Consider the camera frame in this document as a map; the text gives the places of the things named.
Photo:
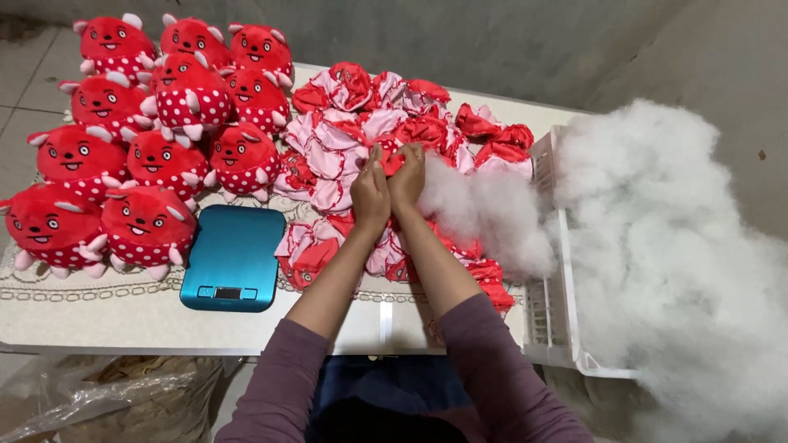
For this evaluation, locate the person's left hand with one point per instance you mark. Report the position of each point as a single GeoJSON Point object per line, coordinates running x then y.
{"type": "Point", "coordinates": [370, 200]}

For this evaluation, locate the person's right hand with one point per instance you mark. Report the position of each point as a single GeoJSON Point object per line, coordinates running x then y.
{"type": "Point", "coordinates": [406, 181]}

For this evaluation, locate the person's left fingers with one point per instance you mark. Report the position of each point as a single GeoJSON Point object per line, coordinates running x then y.
{"type": "Point", "coordinates": [376, 163]}

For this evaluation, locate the person's right fingers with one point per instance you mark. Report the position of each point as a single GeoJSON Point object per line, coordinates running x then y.
{"type": "Point", "coordinates": [411, 157]}

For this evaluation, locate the red plush toy skin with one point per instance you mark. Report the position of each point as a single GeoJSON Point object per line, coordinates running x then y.
{"type": "Point", "coordinates": [391, 162]}

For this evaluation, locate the pile of unstuffed toy skins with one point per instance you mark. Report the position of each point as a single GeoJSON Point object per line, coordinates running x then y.
{"type": "Point", "coordinates": [335, 141]}

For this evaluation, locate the small clump of white stuffing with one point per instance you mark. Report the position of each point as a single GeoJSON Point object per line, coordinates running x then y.
{"type": "Point", "coordinates": [492, 215]}

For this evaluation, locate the blue digital kitchen scale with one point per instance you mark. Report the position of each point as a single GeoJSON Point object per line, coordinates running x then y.
{"type": "Point", "coordinates": [234, 255]}

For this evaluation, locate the blue trousers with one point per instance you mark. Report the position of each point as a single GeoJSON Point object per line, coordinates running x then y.
{"type": "Point", "coordinates": [388, 378]}

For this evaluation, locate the white plastic crate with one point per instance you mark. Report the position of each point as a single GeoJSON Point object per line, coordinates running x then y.
{"type": "Point", "coordinates": [554, 320]}

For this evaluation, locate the group of stuffed red plushies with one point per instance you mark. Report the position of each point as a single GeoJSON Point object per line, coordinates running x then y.
{"type": "Point", "coordinates": [148, 123]}

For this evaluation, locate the purple long-sleeved shirt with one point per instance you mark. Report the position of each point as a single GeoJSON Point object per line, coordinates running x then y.
{"type": "Point", "coordinates": [511, 381]}

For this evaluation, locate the large heap of white stuffing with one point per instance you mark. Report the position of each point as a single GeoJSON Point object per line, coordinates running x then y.
{"type": "Point", "coordinates": [665, 246]}

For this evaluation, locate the white lace table cloth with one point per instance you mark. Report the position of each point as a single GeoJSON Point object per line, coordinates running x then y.
{"type": "Point", "coordinates": [129, 286]}

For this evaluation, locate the clear plastic bag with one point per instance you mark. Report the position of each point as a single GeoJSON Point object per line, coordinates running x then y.
{"type": "Point", "coordinates": [111, 394]}

